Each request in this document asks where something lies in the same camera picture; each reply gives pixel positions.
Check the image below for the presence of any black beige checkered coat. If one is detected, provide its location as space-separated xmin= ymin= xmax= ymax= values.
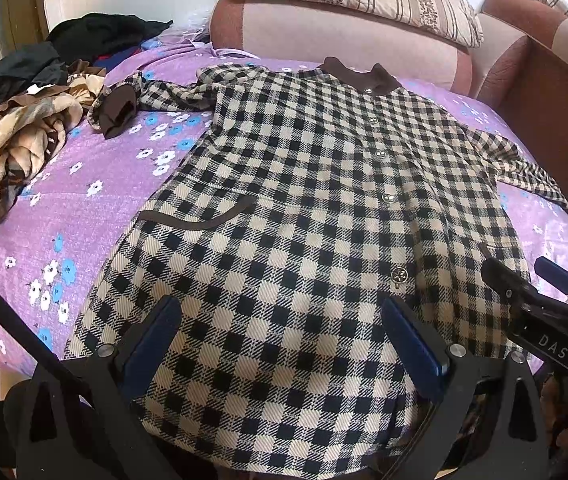
xmin=66 ymin=64 xmax=567 ymax=479

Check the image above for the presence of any black clothes pile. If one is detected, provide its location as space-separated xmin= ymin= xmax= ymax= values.
xmin=0 ymin=13 xmax=172 ymax=104

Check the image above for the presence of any purple floral bed sheet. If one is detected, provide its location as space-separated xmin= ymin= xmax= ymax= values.
xmin=0 ymin=44 xmax=568 ymax=375

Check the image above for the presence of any brown beige patterned garment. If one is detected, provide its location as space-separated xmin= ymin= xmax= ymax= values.
xmin=0 ymin=60 xmax=106 ymax=223

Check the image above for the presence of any blue red garment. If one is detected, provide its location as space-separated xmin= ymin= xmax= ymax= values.
xmin=93 ymin=46 xmax=141 ymax=72

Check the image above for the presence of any pink padded headboard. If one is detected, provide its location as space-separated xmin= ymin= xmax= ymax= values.
xmin=210 ymin=0 xmax=568 ymax=107

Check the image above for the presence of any black cable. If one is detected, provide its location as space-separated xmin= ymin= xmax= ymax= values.
xmin=0 ymin=259 xmax=90 ymax=401

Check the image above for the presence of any brown wooden bed frame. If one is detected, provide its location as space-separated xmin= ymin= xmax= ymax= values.
xmin=497 ymin=40 xmax=568 ymax=200

